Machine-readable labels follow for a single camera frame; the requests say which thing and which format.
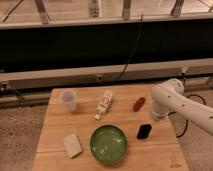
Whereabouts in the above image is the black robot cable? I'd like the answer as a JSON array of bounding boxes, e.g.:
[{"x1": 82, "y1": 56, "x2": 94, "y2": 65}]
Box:
[{"x1": 168, "y1": 94, "x2": 207, "y2": 139}]

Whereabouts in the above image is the brown oblong object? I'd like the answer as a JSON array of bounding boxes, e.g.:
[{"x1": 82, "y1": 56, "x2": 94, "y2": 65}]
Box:
[{"x1": 133, "y1": 97, "x2": 145, "y2": 112}]

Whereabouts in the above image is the wooden board table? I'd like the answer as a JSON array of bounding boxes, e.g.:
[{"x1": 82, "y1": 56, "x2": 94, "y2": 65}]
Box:
[{"x1": 32, "y1": 85, "x2": 188, "y2": 171}]

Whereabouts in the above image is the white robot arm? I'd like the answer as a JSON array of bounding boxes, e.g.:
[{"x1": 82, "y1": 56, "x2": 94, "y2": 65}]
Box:
[{"x1": 149, "y1": 78, "x2": 213, "y2": 135}]

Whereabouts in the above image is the white sponge block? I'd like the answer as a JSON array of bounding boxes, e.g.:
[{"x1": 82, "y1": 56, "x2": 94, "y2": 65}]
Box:
[{"x1": 63, "y1": 134, "x2": 82, "y2": 158}]

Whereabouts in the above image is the black eraser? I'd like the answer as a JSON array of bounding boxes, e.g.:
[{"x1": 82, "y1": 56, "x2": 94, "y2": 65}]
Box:
[{"x1": 137, "y1": 124, "x2": 152, "y2": 139}]

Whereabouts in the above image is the green bowl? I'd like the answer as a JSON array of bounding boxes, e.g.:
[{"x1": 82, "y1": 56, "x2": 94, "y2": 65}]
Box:
[{"x1": 90, "y1": 125, "x2": 128, "y2": 165}]

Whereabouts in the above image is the clear plastic cup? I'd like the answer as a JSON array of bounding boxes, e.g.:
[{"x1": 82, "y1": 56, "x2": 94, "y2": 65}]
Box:
[{"x1": 60, "y1": 90, "x2": 77, "y2": 112}]

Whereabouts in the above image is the black hanging cable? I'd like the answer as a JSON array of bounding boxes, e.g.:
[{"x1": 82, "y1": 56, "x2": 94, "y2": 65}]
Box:
[{"x1": 113, "y1": 13, "x2": 145, "y2": 83}]

